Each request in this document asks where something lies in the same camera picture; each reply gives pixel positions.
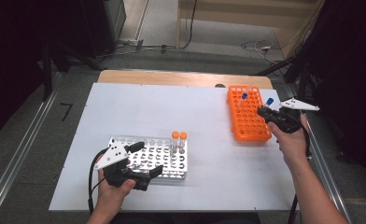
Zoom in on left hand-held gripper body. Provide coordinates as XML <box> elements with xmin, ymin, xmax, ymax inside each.
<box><xmin>93</xmin><ymin>139</ymin><xmax>151</xmax><ymax>191</ymax></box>

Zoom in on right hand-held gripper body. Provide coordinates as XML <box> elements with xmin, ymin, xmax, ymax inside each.
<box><xmin>271</xmin><ymin>97</ymin><xmax>321</xmax><ymax>134</ymax></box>

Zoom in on blue-capped clear test tube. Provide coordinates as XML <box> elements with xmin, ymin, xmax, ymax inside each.
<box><xmin>262</xmin><ymin>97</ymin><xmax>275</xmax><ymax>110</ymax></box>
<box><xmin>238</xmin><ymin>91</ymin><xmax>249</xmax><ymax>110</ymax></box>

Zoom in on silver metal tube rack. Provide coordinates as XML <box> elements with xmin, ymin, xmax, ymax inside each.
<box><xmin>107</xmin><ymin>134</ymin><xmax>189</xmax><ymax>181</ymax></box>

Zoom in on orange plastic tube rack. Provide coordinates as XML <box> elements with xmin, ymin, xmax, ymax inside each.
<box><xmin>226</xmin><ymin>85</ymin><xmax>273</xmax><ymax>144</ymax></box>

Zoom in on person's right hand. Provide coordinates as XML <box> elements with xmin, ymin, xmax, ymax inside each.
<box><xmin>267</xmin><ymin>113</ymin><xmax>311</xmax><ymax>166</ymax></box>

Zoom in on person's left hand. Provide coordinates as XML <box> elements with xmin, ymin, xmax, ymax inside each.
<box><xmin>93</xmin><ymin>167</ymin><xmax>138</xmax><ymax>216</ymax></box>

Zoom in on black stand with legs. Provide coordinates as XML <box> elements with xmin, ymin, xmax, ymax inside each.
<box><xmin>40</xmin><ymin>38</ymin><xmax>106</xmax><ymax>103</ymax></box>
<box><xmin>250</xmin><ymin>54</ymin><xmax>311</xmax><ymax>104</ymax></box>

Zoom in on person's dark clothing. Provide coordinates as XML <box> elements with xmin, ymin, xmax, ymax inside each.
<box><xmin>109</xmin><ymin>212</ymin><xmax>261</xmax><ymax>224</ymax></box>

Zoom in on grey power strip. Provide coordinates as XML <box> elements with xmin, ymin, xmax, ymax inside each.
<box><xmin>116</xmin><ymin>37</ymin><xmax>146</xmax><ymax>51</ymax></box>

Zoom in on dark cabinet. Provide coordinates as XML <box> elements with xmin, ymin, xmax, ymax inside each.
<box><xmin>79</xmin><ymin>0</ymin><xmax>128</xmax><ymax>60</ymax></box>

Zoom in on left hand-held gripper black cable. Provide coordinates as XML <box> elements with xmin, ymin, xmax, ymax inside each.
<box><xmin>88</xmin><ymin>148</ymin><xmax>110</xmax><ymax>216</ymax></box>

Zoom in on hand-held gripper black cable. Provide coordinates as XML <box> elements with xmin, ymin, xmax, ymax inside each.
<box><xmin>288</xmin><ymin>122</ymin><xmax>312</xmax><ymax>224</ymax></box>
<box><xmin>88</xmin><ymin>148</ymin><xmax>110</xmax><ymax>216</ymax></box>

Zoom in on white floor cable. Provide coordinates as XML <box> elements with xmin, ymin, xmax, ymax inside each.
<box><xmin>240</xmin><ymin>39</ymin><xmax>286</xmax><ymax>65</ymax></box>

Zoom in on metal floor rail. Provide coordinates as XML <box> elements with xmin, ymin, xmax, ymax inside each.
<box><xmin>283</xmin><ymin>83</ymin><xmax>354</xmax><ymax>224</ymax></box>
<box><xmin>0</xmin><ymin>72</ymin><xmax>63</xmax><ymax>224</ymax></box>

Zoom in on right hand-held gripper black cable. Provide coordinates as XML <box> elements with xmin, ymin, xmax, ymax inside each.
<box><xmin>288</xmin><ymin>122</ymin><xmax>312</xmax><ymax>224</ymax></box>

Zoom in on light wooden frame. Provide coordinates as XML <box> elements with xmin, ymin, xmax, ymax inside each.
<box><xmin>175</xmin><ymin>0</ymin><xmax>326</xmax><ymax>61</ymax></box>

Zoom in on black hanging cable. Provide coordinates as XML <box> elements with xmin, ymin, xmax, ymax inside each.
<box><xmin>176</xmin><ymin>0</ymin><xmax>199</xmax><ymax>50</ymax></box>

